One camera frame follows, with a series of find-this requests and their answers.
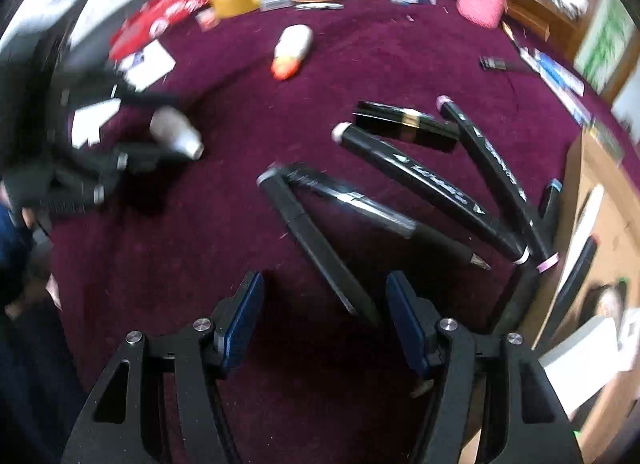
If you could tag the silver blue pen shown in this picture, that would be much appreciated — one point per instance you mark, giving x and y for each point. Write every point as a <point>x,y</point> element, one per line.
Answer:
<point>320,6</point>

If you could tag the cardboard box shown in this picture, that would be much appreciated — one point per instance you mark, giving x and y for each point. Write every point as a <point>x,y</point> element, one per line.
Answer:
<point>610,224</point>

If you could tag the blue white pen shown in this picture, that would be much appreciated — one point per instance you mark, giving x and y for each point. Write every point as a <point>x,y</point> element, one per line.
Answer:
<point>557,76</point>

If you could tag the person's blue clothing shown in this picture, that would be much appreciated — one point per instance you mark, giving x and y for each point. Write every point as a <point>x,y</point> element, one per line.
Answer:
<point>30,394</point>

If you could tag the green pen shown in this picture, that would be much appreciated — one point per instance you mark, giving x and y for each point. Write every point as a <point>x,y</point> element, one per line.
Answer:
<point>607,141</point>

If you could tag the black marker pink caps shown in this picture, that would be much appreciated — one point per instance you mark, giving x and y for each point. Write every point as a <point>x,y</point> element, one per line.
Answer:
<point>495,168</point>
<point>425,173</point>

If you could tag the white marker pen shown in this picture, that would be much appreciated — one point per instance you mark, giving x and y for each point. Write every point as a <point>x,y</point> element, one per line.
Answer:
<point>587,234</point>

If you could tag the red packet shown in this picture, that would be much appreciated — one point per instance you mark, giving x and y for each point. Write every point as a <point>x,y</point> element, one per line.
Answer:
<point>160,13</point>

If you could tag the black gel pen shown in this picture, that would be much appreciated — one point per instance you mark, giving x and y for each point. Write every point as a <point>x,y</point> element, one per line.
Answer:
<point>360,204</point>

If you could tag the small clear plastic box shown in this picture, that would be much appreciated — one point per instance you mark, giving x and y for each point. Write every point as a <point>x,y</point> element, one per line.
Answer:
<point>207,18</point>

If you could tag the white rectangular box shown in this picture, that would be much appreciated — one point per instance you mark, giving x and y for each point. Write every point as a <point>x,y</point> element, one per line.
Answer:
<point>582,364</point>

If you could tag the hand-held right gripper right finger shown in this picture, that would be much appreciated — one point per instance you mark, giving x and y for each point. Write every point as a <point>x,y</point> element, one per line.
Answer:
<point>405,324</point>

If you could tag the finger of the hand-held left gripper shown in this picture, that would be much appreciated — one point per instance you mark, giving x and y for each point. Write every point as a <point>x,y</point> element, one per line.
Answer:
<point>147,99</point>
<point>100,173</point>

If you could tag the black tube gold band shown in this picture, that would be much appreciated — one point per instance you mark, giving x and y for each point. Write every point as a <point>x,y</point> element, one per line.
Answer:
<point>400,123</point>

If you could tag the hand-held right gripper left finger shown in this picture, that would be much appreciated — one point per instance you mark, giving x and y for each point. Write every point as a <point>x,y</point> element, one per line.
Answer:
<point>245,314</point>

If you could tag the small white bottle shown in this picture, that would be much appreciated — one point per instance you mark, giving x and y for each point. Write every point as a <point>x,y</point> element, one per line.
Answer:
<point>175,131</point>

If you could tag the person's left hand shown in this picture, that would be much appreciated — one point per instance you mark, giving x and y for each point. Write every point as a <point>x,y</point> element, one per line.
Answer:
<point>27,219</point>

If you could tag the white bottle orange cap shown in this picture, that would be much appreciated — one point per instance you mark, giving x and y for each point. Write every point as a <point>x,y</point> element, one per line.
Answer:
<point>295,43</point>

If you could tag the white paper booklet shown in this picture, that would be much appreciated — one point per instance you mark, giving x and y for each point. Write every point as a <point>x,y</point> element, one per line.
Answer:
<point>150,63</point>

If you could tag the black marker grey cap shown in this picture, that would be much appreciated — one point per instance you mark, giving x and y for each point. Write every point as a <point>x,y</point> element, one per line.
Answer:
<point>315,244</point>

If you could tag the bamboo painting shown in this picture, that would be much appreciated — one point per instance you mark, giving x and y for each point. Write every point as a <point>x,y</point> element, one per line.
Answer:
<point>602,43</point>

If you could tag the black marker blue caps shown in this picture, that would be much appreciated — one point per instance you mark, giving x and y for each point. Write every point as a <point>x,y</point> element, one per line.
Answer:
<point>547,214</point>

